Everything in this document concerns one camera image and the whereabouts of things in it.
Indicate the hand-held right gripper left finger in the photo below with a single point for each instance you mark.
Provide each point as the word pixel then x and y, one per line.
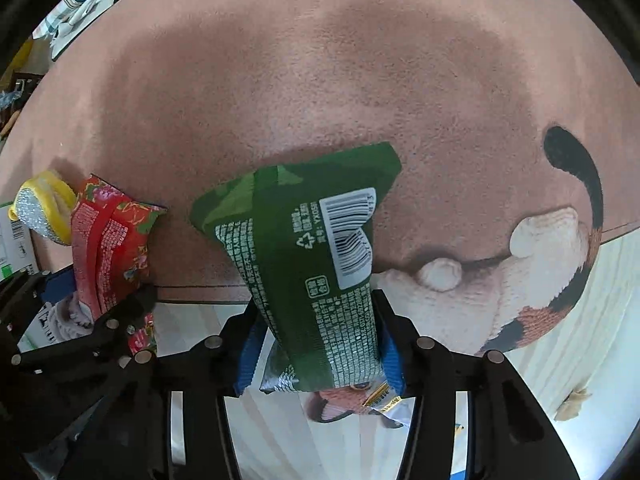
pixel 246 360

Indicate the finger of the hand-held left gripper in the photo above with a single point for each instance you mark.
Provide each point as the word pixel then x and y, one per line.
pixel 125 312
pixel 30 290

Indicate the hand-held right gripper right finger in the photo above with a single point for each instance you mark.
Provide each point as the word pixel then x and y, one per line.
pixel 395 362

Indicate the red floral snack packet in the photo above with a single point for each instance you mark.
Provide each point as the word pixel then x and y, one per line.
pixel 107 245

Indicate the green snack packet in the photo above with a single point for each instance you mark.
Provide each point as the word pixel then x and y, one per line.
pixel 300 270

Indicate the white purple printed packet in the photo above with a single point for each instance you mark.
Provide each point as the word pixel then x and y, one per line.
pixel 62 317

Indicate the white and green box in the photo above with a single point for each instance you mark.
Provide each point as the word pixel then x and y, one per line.
pixel 15 245

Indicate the pink and gold snack packet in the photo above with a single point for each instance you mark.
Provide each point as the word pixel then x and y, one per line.
pixel 350 402

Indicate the yellow sponge with silver scrubber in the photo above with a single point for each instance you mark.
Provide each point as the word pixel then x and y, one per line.
pixel 42 205

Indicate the tan paper scrap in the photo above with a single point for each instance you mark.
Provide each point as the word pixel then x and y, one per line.
pixel 572 402

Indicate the pink cat print mat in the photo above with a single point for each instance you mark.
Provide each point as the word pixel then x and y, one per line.
pixel 320 85

